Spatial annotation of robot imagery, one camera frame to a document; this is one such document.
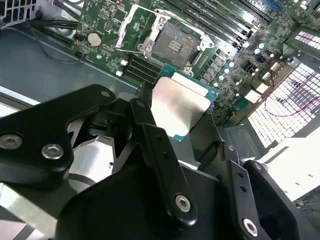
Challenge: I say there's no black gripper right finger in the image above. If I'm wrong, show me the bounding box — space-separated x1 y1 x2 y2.
189 112 301 240

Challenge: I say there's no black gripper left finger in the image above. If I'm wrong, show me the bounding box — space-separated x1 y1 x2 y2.
0 81 199 227

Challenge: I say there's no metal socket cover frame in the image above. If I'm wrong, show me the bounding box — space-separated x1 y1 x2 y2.
115 2 161 55

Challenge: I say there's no CPU with silver top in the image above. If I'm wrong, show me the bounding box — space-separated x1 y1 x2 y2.
150 63 219 144

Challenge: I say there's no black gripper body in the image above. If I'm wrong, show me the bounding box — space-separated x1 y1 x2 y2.
54 159 272 240

